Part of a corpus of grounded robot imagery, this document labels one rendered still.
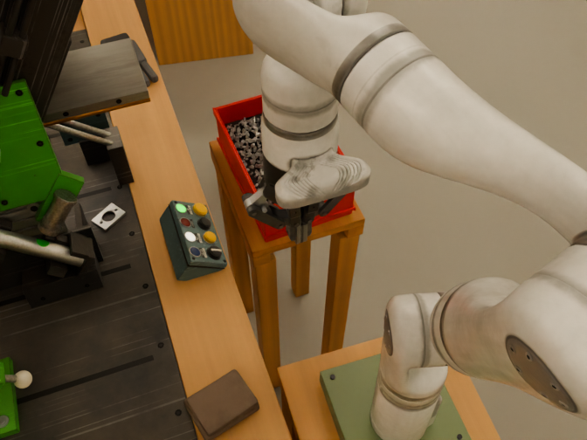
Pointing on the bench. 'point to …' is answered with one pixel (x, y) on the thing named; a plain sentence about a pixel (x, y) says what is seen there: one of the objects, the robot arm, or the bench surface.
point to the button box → (182, 260)
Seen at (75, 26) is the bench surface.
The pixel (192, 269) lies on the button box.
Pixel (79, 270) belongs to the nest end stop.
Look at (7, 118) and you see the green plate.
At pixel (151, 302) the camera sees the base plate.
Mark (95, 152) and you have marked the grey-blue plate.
